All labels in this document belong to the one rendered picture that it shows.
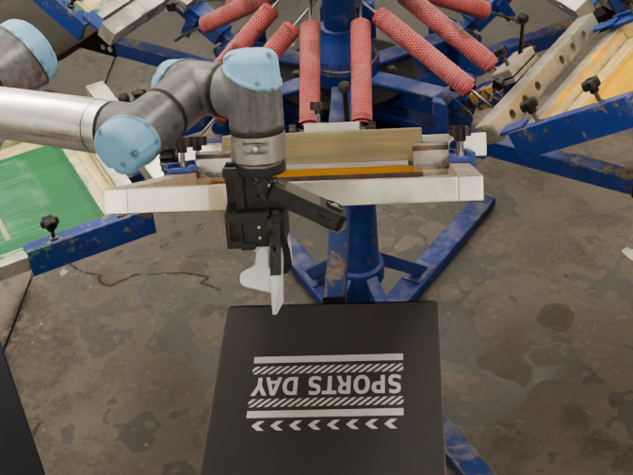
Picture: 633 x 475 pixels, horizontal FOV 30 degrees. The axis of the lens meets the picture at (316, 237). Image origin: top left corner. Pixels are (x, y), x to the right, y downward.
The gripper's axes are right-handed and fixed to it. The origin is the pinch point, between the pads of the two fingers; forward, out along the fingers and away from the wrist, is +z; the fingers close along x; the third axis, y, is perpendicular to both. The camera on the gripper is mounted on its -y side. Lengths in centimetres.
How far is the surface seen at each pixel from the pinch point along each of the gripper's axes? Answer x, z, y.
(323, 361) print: -56, 39, 1
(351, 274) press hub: -168, 67, 2
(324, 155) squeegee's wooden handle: -73, 1, -1
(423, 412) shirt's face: -42, 44, -19
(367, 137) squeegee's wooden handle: -73, -2, -9
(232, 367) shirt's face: -55, 40, 19
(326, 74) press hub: -146, 2, 4
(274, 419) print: -41, 44, 9
